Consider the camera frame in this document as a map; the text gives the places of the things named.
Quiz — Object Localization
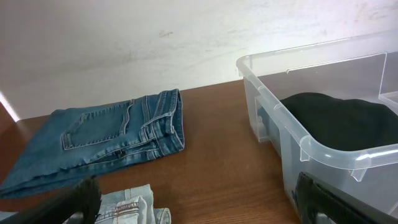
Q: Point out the light blue folded jeans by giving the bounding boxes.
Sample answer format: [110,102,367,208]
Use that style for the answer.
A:
[0,184,172,224]

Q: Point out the black garment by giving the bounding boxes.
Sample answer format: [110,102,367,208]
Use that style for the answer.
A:
[280,92,397,151]

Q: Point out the dark blue folded jeans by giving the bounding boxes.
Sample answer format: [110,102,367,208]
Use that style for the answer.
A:
[1,89,185,198]

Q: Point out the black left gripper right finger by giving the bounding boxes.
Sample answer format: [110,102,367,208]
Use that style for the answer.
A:
[294,172,397,224]

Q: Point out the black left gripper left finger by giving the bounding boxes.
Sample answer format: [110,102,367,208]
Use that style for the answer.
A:
[1,177,101,224]

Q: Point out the clear plastic storage bin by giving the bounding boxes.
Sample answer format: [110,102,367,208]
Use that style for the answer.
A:
[236,30,397,217]

